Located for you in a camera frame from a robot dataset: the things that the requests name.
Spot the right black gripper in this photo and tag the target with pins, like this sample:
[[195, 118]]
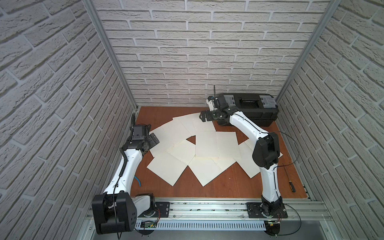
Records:
[[204, 116]]

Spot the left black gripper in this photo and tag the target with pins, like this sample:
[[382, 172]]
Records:
[[139, 132]]

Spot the notebook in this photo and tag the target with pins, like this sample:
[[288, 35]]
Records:
[[207, 169], [246, 161], [170, 164], [217, 145], [194, 124], [169, 135]]

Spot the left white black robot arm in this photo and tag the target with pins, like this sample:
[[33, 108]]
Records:
[[115, 210]]

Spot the black plastic toolbox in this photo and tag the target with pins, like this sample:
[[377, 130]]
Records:
[[262, 109]]

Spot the white ventilation grille strip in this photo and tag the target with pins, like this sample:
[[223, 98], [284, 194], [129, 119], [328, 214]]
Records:
[[187, 225]]

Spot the black screwdriver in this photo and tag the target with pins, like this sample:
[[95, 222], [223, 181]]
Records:
[[289, 181]]

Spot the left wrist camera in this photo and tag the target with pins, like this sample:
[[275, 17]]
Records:
[[211, 103]]

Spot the blue handled pliers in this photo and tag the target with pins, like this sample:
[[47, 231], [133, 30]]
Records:
[[137, 179]]

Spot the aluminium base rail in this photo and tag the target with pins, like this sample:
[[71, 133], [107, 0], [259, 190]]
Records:
[[237, 210]]

